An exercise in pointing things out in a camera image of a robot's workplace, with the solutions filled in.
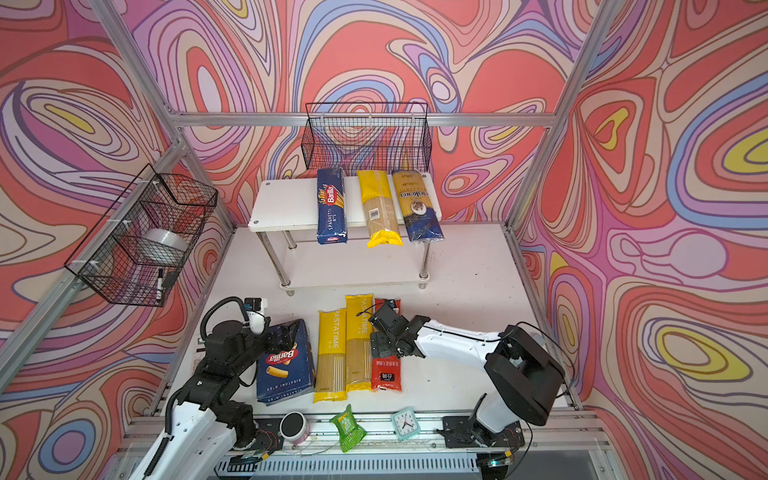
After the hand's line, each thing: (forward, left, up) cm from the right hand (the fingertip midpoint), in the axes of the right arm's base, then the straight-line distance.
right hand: (392, 349), depth 86 cm
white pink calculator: (0, +57, +1) cm, 57 cm away
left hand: (+4, +28, +12) cm, 31 cm away
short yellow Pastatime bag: (-4, +17, +2) cm, 18 cm away
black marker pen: (+7, +57, +25) cm, 62 cm away
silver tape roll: (+18, +55, +32) cm, 66 cm away
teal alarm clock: (-20, -3, +1) cm, 20 cm away
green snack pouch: (-21, +11, 0) cm, 23 cm away
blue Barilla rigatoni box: (-8, +29, +6) cm, 30 cm away
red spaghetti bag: (-7, +2, +2) cm, 8 cm away
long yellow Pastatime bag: (+7, +10, +1) cm, 12 cm away
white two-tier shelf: (+26, +25, +34) cm, 50 cm away
